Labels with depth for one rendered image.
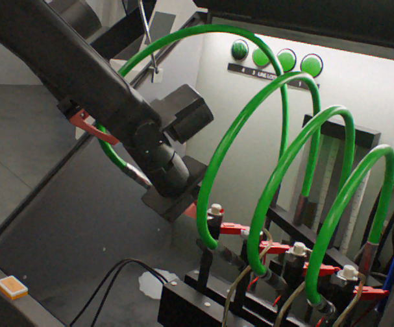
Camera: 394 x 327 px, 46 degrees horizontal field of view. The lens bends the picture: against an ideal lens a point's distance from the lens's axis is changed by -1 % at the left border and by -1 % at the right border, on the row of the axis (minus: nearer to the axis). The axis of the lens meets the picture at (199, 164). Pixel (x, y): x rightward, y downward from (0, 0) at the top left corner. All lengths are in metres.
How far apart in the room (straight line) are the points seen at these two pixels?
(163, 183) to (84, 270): 0.47
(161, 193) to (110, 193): 0.37
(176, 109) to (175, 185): 0.12
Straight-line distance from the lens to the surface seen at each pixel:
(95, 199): 1.03
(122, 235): 1.13
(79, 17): 0.74
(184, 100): 0.64
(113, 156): 0.76
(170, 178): 0.67
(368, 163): 0.58
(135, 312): 1.04
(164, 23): 3.77
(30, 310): 0.83
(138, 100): 0.56
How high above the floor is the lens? 1.44
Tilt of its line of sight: 18 degrees down
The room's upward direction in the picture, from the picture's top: 10 degrees clockwise
